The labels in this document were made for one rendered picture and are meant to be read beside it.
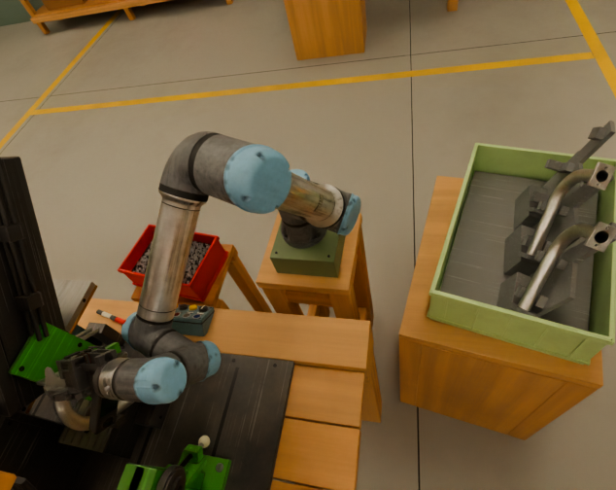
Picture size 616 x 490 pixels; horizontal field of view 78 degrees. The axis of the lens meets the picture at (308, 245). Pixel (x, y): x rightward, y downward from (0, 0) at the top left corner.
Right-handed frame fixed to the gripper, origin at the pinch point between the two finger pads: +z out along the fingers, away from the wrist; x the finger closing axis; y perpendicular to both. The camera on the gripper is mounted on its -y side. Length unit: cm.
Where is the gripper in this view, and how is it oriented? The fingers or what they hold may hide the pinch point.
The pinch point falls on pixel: (58, 384)
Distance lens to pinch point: 102.6
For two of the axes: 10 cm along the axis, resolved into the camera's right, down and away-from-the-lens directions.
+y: -2.0, -9.7, -1.0
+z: -8.7, 1.3, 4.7
